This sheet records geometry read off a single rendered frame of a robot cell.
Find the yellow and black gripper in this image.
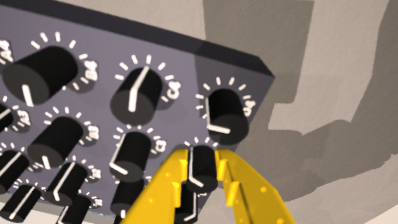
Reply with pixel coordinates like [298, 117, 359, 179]
[120, 149, 296, 224]

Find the dark grey knob box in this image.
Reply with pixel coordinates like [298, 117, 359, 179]
[0, 0, 276, 224]

